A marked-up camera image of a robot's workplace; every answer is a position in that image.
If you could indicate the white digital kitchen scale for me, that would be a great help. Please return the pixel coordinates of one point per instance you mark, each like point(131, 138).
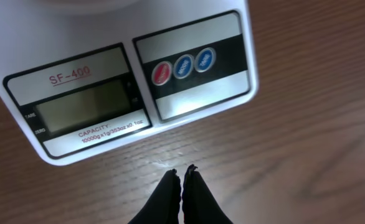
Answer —
point(84, 77)

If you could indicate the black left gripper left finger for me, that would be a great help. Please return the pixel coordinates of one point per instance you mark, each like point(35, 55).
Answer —
point(163, 205)

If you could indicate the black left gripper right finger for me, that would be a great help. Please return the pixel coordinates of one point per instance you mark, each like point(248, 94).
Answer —
point(198, 204)

